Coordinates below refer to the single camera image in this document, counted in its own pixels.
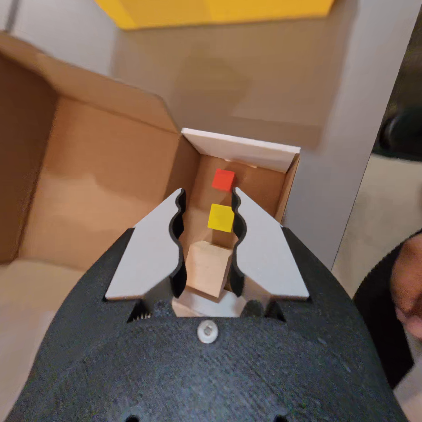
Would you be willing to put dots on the plain wooden cube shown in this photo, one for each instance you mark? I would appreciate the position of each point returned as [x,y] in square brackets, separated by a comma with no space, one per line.
[206,267]

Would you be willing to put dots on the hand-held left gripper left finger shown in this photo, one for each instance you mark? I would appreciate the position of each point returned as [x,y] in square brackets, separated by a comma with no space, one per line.
[145,257]

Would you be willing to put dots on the yellow plastic bin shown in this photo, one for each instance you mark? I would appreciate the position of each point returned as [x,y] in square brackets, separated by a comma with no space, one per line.
[224,11]

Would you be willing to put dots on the person's right hand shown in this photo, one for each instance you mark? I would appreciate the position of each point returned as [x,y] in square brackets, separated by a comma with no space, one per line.
[408,280]

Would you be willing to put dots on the yellow cube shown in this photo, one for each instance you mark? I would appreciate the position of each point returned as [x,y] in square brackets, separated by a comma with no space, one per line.
[220,217]

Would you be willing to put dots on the red cube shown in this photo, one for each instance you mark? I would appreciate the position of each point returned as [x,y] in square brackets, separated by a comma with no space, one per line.
[223,179]

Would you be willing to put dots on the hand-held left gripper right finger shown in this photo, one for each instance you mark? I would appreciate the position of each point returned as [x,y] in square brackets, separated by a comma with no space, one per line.
[267,257]

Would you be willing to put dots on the white cardboard box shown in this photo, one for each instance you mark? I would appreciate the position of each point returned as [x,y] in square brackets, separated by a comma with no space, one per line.
[108,171]

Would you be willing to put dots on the grey desk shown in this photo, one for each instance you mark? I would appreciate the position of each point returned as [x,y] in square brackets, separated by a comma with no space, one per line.
[250,82]

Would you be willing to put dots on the black office chair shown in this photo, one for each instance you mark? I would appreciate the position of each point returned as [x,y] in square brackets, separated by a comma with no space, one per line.
[402,132]

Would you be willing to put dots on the person's dark clothing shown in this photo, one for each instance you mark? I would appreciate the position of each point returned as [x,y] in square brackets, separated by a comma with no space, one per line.
[372,313]

